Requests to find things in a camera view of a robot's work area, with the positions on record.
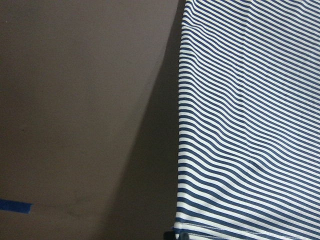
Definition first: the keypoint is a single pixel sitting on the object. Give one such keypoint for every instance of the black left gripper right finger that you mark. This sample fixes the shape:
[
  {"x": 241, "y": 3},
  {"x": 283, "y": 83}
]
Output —
[{"x": 184, "y": 236}]

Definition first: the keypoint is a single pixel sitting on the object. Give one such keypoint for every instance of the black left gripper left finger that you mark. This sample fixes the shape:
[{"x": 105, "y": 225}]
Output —
[{"x": 169, "y": 235}]

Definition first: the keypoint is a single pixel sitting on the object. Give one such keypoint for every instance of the blue white striped polo shirt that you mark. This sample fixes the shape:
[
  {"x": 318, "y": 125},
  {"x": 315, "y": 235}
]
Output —
[{"x": 249, "y": 120}]

